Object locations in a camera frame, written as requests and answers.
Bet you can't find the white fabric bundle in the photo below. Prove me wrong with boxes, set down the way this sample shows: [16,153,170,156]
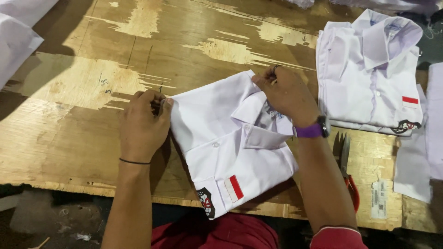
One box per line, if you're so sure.
[285,0,443,16]

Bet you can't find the stack of folded white shirts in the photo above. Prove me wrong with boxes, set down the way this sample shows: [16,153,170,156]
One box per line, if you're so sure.
[315,9,427,136]

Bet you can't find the red-handled scissors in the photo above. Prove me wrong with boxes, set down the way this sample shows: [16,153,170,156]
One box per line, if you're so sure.
[332,132,360,213]

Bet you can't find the white paper label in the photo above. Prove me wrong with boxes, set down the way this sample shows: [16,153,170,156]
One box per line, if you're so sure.
[371,179,388,219]

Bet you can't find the white school shirt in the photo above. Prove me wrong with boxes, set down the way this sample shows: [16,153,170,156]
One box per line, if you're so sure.
[160,69,299,220]

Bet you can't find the heap of white fabric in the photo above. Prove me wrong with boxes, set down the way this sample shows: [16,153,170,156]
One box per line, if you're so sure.
[0,0,59,91]

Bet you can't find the purple wristwatch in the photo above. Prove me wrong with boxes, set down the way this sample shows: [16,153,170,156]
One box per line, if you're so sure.
[292,116,331,139]

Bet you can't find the person's right hand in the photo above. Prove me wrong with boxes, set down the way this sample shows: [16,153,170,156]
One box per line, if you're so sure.
[251,65,320,128]

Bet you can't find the person's left hand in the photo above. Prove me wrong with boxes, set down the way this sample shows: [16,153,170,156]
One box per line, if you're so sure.
[119,89,174,163]

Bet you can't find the black wrist band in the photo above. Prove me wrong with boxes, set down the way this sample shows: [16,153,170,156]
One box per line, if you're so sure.
[119,158,152,165]

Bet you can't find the white fabric piece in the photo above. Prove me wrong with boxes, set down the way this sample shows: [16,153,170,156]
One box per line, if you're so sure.
[393,62,443,204]

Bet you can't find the person's red clothing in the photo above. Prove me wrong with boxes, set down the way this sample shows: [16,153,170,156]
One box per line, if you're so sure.
[151,212,368,249]

